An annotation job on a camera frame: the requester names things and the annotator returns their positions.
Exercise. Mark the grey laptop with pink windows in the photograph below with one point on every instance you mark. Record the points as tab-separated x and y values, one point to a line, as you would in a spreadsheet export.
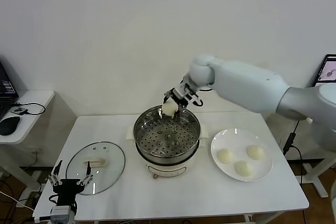
328	69

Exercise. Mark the white steamed baozi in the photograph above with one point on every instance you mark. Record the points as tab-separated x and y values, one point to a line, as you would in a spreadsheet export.
255	152
225	155
168	109
244	169

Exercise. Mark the white side table with mouse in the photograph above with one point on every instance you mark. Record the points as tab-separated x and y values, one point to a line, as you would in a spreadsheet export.
34	103

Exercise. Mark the black computer mouse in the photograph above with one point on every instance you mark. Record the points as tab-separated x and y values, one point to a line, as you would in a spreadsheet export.
9	125

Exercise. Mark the small black usb adapter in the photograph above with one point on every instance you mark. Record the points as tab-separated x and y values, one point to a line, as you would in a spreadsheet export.
18	111

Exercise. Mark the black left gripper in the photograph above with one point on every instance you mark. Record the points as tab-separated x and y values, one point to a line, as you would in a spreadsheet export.
67	190

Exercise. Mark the black laptop with dark screen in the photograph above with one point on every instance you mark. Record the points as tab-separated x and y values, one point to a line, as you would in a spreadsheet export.
6	90

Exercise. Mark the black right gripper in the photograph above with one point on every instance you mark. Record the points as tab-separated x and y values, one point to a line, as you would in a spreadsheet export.
182	96

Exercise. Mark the white round plate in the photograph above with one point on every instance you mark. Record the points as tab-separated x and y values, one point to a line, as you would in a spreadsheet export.
236	140

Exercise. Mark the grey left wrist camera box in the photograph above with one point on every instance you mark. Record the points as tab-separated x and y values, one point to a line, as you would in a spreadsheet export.
61	213

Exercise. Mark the white table leg frame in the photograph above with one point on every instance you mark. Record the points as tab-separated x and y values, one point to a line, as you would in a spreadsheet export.
248	219

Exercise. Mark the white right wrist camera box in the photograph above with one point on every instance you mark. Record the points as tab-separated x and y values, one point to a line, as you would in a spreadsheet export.
188	86

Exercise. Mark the cream electric cooker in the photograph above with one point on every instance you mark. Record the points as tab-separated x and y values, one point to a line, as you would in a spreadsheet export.
168	167

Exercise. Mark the stainless steel steamer basket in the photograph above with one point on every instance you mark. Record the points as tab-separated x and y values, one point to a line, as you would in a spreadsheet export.
168	140

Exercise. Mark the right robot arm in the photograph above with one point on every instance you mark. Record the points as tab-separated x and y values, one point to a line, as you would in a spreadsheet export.
244	82

